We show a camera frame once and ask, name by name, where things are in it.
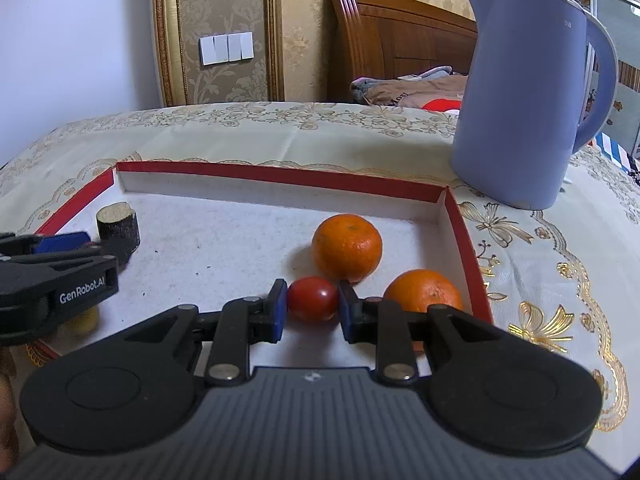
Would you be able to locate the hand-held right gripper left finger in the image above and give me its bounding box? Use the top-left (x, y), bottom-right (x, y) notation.
top-left (122, 279), bottom-right (290, 387)

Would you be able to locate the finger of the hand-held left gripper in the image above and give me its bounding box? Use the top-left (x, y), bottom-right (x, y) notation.
top-left (0, 231), bottom-right (92, 258)
top-left (75, 236), bottom-right (135, 267)

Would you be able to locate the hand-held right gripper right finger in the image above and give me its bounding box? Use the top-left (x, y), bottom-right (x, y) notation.
top-left (338, 279), bottom-right (501, 387)

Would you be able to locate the dark sugarcane piece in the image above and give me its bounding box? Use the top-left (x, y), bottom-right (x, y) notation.
top-left (96, 201), bottom-right (141, 257)

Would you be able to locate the small red tomato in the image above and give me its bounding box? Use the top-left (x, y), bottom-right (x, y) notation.
top-left (286, 276), bottom-right (341, 324)

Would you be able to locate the small yellow fruit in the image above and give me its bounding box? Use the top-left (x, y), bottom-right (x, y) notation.
top-left (62, 305), bottom-right (100, 337)

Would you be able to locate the orange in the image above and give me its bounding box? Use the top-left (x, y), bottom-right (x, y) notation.
top-left (311, 214), bottom-right (384, 284)
top-left (382, 269), bottom-right (465, 315)

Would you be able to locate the red cardboard box lid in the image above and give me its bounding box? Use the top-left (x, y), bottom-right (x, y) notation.
top-left (35, 161), bottom-right (496, 361)

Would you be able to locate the person's left hand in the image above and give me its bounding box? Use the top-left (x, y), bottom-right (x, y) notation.
top-left (0, 347), bottom-right (21, 466)

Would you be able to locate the cream gold embroidered tablecloth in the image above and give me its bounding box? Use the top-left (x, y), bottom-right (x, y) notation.
top-left (0, 101), bottom-right (640, 463)

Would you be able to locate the red and white bag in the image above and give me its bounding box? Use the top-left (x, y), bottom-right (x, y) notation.
top-left (422, 97), bottom-right (462, 114)

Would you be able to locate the grey blue cloth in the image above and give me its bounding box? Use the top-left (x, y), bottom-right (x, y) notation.
top-left (350, 66), bottom-right (453, 104)

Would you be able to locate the tan blanket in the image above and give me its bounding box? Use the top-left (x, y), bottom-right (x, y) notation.
top-left (367, 75), bottom-right (468, 109)

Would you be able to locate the light blue electric kettle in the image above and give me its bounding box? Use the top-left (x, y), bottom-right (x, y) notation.
top-left (450, 0), bottom-right (619, 211)

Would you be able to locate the wooden bed headboard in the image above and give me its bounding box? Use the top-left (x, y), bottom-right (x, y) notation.
top-left (325, 0), bottom-right (478, 104)

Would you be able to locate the blue white striped cloth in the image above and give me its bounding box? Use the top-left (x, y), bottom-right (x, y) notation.
top-left (592, 132), bottom-right (640, 177)

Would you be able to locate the gold wall moulding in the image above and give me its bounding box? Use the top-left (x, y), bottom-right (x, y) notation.
top-left (151, 0), bottom-right (286, 108)

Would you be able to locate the white wall light switch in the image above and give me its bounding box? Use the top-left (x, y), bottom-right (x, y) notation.
top-left (199, 31), bottom-right (255, 67)

